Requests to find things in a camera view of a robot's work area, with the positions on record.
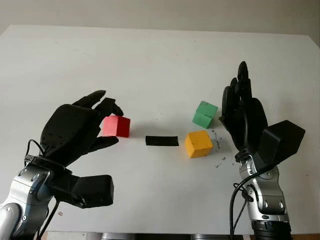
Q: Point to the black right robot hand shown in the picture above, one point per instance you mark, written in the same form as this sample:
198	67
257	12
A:
247	120

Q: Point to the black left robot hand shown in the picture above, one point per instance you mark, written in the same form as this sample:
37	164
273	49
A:
67	130

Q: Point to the green cube block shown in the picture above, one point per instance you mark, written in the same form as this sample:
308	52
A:
203	115

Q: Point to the red cube block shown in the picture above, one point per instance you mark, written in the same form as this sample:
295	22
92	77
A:
115	126

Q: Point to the yellow cube block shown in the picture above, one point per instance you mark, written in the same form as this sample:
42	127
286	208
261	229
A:
198	145

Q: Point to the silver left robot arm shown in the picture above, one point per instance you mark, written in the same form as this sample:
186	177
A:
22	195

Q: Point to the black tape strip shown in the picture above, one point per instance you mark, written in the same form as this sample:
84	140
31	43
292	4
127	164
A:
162	141

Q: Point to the dark robot torso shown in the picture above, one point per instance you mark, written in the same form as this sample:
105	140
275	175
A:
162	237

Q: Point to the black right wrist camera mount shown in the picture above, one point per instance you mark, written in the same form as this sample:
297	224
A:
282	142

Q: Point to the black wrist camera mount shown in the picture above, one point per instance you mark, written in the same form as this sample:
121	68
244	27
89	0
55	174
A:
282	142
92	190

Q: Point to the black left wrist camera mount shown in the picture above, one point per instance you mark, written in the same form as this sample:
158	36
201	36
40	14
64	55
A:
92	190

